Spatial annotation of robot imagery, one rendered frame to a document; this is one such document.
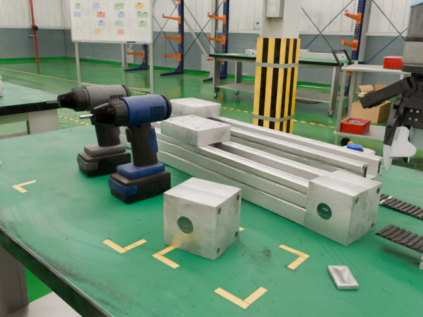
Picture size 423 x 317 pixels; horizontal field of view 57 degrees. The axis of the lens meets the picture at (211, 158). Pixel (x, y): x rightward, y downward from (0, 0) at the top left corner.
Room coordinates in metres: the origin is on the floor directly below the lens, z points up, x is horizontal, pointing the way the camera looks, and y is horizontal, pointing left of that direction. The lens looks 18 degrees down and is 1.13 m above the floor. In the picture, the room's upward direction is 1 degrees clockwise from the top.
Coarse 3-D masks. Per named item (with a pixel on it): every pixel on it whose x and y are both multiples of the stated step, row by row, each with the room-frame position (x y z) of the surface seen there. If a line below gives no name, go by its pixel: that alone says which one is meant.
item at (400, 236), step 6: (384, 228) 0.61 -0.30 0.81; (390, 228) 0.61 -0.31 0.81; (396, 228) 0.61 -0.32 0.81; (402, 228) 0.61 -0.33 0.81; (378, 234) 0.59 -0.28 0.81; (384, 234) 0.59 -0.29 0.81; (390, 234) 0.59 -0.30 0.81; (396, 234) 0.59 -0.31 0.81; (402, 234) 0.59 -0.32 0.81; (408, 234) 0.59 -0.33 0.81; (414, 234) 0.59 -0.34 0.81; (390, 240) 0.57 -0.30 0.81; (396, 240) 0.57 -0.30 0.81; (402, 240) 0.57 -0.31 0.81; (408, 240) 0.57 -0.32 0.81; (414, 240) 0.57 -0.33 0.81; (420, 240) 0.57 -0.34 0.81; (408, 246) 0.55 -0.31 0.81; (414, 246) 0.55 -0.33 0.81; (420, 246) 0.55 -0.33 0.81; (420, 252) 0.54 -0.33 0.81
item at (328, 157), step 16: (240, 128) 1.18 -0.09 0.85; (256, 128) 1.13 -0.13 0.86; (240, 144) 1.07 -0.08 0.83; (256, 144) 1.03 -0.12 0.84; (272, 144) 0.98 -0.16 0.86; (288, 144) 0.95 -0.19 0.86; (304, 144) 1.00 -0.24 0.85; (320, 144) 0.96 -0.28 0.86; (304, 160) 0.91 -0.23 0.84; (320, 160) 0.88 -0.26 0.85; (336, 160) 0.84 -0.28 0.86; (352, 160) 0.83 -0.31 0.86; (368, 160) 0.86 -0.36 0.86; (368, 176) 0.84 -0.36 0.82
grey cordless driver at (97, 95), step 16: (64, 96) 0.90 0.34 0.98; (80, 96) 0.91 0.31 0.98; (96, 96) 0.93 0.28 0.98; (112, 96) 0.95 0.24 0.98; (128, 96) 0.98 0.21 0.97; (96, 128) 0.95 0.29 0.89; (112, 128) 0.96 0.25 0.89; (96, 144) 0.97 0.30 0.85; (112, 144) 0.96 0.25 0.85; (80, 160) 0.93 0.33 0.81; (96, 160) 0.91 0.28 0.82; (112, 160) 0.94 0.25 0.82; (128, 160) 0.96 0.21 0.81
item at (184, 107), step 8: (176, 104) 1.30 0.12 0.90; (184, 104) 1.27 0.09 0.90; (192, 104) 1.27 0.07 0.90; (200, 104) 1.27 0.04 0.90; (208, 104) 1.27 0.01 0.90; (216, 104) 1.28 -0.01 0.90; (176, 112) 1.30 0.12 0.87; (184, 112) 1.26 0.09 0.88; (192, 112) 1.23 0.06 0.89; (200, 112) 1.24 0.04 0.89; (208, 112) 1.26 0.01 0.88; (216, 112) 1.28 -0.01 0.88
